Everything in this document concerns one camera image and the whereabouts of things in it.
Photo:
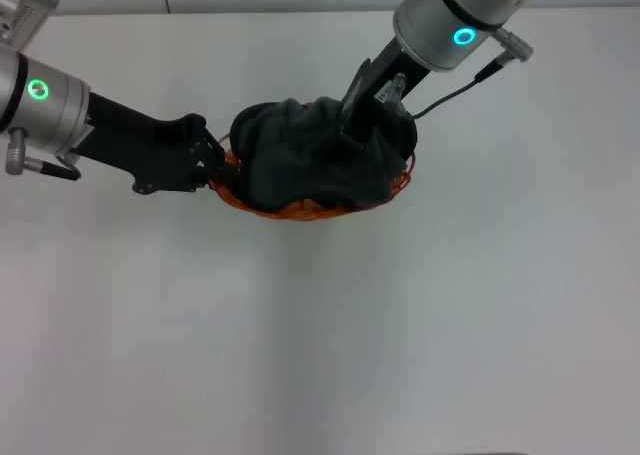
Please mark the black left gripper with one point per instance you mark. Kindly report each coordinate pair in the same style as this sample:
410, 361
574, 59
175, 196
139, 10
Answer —
145, 150

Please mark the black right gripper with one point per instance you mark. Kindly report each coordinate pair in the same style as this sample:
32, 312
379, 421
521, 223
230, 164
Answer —
370, 95

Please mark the dark grey towel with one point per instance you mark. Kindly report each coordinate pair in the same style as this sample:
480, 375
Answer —
290, 160

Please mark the orange woven plastic basket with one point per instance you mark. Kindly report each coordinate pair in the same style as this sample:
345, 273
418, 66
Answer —
280, 214

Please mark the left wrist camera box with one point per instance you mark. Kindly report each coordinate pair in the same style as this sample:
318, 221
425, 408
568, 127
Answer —
22, 2

